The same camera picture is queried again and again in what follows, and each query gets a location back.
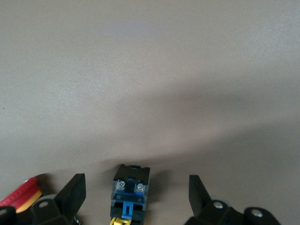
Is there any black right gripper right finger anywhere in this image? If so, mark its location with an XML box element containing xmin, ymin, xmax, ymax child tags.
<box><xmin>184</xmin><ymin>174</ymin><xmax>282</xmax><ymax>225</ymax></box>

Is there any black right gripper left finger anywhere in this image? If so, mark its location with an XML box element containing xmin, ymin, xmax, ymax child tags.
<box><xmin>0</xmin><ymin>173</ymin><xmax>86</xmax><ymax>225</ymax></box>

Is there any yellow push button blue block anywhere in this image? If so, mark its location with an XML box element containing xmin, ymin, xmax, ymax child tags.
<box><xmin>109</xmin><ymin>164</ymin><xmax>151</xmax><ymax>225</ymax></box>

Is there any red mushroom button orange block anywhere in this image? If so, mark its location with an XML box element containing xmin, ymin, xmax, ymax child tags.
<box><xmin>0</xmin><ymin>176</ymin><xmax>43</xmax><ymax>214</ymax></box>

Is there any brown table cover sheet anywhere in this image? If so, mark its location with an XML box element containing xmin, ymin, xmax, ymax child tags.
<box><xmin>0</xmin><ymin>0</ymin><xmax>300</xmax><ymax>225</ymax></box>

